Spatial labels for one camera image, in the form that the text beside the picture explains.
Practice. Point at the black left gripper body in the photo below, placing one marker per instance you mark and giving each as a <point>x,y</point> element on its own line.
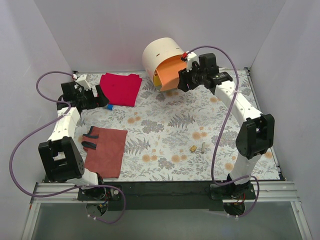
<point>94,99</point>

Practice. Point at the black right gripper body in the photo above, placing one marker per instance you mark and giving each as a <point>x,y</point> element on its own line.
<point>186,78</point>

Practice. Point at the small brass sharpener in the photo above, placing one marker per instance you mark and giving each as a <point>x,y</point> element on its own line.
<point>193,148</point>

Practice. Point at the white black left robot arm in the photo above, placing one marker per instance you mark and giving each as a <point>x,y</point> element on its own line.
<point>60,156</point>

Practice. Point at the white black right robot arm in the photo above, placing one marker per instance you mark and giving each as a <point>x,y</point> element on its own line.
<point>256,134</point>

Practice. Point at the red folded cloth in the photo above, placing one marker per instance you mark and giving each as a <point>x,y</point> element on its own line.
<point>121,90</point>

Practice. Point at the rust brown folded garment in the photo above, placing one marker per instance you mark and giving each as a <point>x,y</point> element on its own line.
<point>104,149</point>

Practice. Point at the floral patterned table mat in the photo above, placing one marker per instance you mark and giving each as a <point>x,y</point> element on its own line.
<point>161,128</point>

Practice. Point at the small beige eraser stick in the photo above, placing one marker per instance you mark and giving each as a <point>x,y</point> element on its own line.
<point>203,147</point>

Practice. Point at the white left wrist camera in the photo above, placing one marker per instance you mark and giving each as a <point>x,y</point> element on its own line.
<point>81,82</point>

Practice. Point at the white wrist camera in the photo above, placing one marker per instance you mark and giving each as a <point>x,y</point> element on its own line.
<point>81,82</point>
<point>189,58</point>

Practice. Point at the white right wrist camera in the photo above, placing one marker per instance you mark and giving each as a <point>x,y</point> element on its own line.
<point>189,58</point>

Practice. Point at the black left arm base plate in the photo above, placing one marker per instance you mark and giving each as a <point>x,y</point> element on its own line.
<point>112,193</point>

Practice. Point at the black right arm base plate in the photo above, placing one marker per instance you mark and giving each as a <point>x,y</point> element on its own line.
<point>222,193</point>

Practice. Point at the aluminium frame rail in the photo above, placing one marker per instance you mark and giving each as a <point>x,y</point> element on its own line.
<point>170,211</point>

